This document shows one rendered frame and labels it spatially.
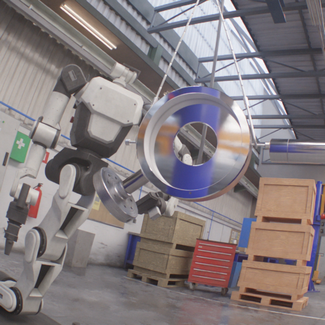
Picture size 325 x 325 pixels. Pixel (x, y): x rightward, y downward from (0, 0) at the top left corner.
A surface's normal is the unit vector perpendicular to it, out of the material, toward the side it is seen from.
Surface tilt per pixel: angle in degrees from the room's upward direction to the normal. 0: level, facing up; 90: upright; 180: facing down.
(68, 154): 90
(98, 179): 77
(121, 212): 131
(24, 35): 90
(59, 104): 97
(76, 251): 93
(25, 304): 103
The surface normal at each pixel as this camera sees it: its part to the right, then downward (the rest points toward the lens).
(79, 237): 0.87, 0.11
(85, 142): 0.09, 0.65
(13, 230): 0.50, -0.19
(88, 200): -0.48, -0.33
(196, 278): -0.22, -0.30
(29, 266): -0.50, 0.11
